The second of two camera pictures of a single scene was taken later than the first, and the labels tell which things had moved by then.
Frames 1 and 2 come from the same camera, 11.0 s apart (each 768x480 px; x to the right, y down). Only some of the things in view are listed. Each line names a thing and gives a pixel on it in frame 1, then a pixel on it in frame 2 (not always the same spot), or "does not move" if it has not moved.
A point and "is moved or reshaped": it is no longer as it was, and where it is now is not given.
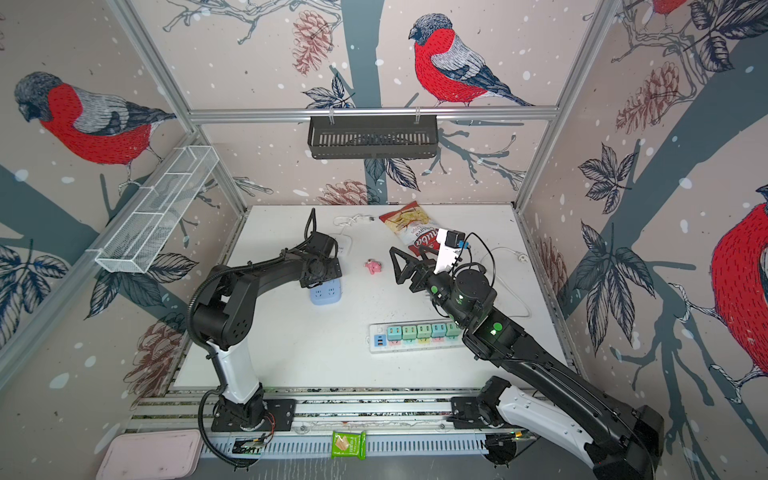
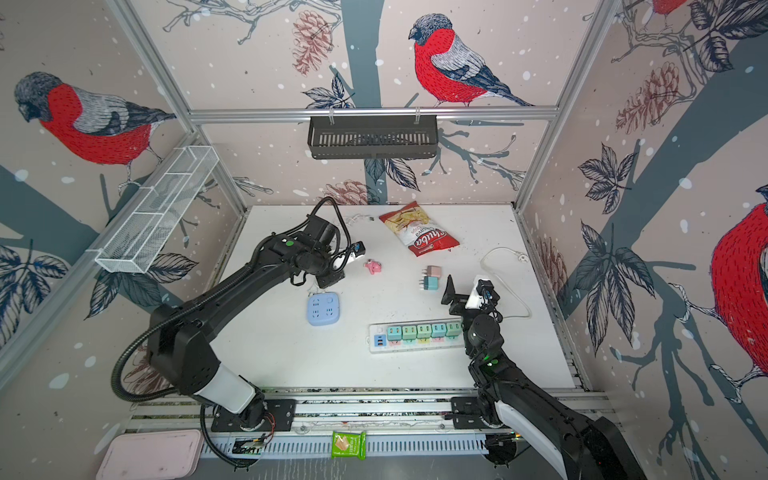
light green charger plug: [452, 330] does not move
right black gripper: [420, 268] to [453, 297]
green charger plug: [409, 332] does not move
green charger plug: [424, 331] does not move
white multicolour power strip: [405, 336] does not move
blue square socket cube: [328, 293] is moved or reshaped
